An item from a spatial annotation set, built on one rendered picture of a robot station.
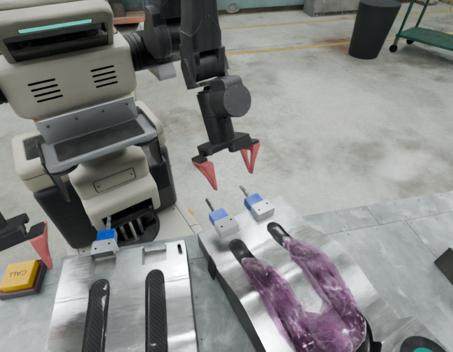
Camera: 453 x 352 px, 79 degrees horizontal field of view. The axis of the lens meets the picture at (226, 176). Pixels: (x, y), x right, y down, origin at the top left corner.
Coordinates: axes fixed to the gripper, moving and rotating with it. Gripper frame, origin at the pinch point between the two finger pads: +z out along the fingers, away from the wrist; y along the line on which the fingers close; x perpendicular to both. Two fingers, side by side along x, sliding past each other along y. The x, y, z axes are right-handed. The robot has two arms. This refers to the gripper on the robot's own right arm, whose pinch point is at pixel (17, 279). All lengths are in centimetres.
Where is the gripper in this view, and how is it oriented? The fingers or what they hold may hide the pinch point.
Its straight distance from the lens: 59.1
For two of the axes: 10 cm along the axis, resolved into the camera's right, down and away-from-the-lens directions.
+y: 8.4, -3.8, 3.9
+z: 2.5, 9.0, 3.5
